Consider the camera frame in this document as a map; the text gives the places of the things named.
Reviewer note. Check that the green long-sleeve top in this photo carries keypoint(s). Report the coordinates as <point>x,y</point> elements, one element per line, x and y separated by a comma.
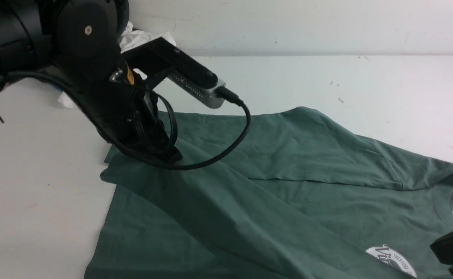
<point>300,198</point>

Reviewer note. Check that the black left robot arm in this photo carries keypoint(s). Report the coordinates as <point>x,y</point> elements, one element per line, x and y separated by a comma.
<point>73,45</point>

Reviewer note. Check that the white crumpled garment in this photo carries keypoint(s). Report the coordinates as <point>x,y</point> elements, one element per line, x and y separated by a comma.
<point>131,38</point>

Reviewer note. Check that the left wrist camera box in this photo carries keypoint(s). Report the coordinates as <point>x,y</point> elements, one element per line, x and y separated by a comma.
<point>187,77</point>

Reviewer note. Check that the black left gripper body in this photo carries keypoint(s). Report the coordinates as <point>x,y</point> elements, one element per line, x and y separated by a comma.
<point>139,121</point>

